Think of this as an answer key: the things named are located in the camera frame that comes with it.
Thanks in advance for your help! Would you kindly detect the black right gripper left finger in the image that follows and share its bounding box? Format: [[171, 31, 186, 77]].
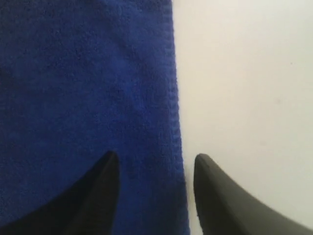
[[0, 151, 120, 235]]

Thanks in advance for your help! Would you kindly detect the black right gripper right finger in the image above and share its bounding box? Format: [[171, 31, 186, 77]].
[[193, 154, 313, 235]]

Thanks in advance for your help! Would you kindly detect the blue microfiber cloth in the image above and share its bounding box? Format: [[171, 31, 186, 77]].
[[0, 0, 190, 235]]

